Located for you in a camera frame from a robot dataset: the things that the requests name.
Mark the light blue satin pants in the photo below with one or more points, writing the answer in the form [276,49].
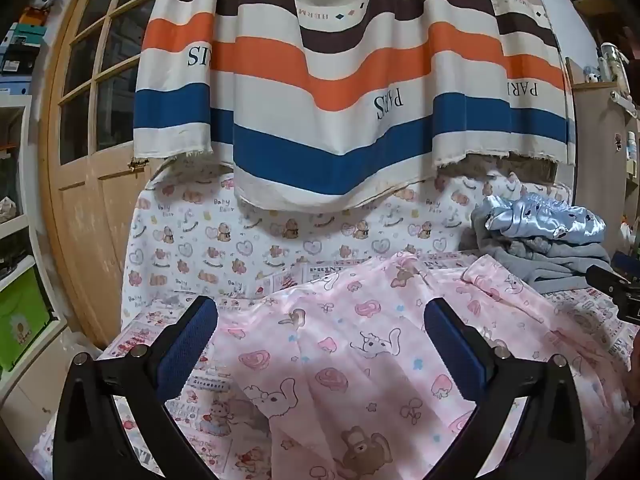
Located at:
[540,220]

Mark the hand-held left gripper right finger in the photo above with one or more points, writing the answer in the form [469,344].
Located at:
[452,345]

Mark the wooden door with glass panes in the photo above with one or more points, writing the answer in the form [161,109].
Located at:
[95,240]

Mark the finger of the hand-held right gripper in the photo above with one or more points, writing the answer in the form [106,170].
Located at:
[607,277]
[625,261]

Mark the pink cartoon print pants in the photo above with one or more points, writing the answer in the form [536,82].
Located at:
[350,360]

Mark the cartoon sticker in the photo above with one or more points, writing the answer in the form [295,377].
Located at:
[618,142]

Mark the striped curtain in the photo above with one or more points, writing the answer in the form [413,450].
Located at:
[325,85]

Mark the clear jar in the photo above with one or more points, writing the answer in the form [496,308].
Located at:
[612,62]

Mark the white shelf unit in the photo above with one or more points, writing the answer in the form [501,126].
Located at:
[25,240]

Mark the small panda toy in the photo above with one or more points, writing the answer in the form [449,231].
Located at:
[592,76]

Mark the white bear print sheet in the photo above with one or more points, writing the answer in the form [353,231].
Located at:
[200,240]

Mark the wooden cabinet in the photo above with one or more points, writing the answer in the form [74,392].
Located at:
[595,170]

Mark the white bottle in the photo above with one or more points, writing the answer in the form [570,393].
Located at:
[631,145]

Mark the grey fleece garment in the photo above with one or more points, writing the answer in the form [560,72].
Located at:
[565,265]

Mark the pink cartoon print bed sheet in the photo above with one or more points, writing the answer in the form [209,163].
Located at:
[150,325]

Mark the stack of storage boxes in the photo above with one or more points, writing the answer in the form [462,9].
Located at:
[17,55]

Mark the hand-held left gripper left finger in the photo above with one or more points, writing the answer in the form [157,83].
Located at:
[190,345]

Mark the green storage box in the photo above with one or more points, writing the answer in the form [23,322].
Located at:
[22,320]

